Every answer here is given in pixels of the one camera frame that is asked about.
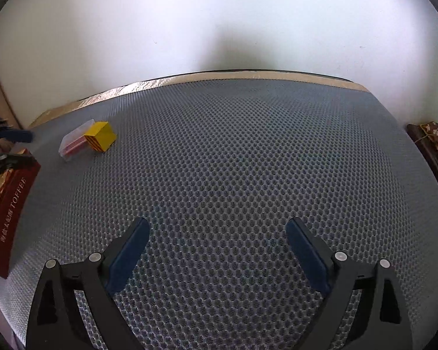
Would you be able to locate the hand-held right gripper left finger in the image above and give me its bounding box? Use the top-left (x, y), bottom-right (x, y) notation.
top-left (25, 217), bottom-right (150, 350)

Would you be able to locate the striped beige curtain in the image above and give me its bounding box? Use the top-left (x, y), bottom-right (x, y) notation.
top-left (0, 31), bottom-right (22, 126)

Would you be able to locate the red and gold box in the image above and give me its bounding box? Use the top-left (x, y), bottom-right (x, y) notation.
top-left (0, 149), bottom-right (41, 281)

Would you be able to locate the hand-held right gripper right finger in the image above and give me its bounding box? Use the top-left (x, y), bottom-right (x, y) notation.
top-left (285, 217), bottom-right (414, 350)

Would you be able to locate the floral brown cloth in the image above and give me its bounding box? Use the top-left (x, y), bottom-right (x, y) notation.
top-left (420, 120), bottom-right (438, 151)

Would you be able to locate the grey mesh mat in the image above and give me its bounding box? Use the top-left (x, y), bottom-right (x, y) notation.
top-left (0, 78), bottom-right (438, 350)

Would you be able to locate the clear box with pink contents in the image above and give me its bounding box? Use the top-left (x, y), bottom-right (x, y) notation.
top-left (58, 120), bottom-right (96, 163)

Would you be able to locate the dark wooden furniture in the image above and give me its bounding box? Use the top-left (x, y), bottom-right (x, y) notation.
top-left (407, 124), bottom-right (438, 205)

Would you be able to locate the yellow cube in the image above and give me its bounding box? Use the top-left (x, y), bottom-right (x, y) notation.
top-left (85, 121), bottom-right (117, 153)

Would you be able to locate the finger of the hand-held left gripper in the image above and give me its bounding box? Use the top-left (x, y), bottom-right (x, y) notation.
top-left (0, 117), bottom-right (34, 144)
top-left (0, 152), bottom-right (35, 172)

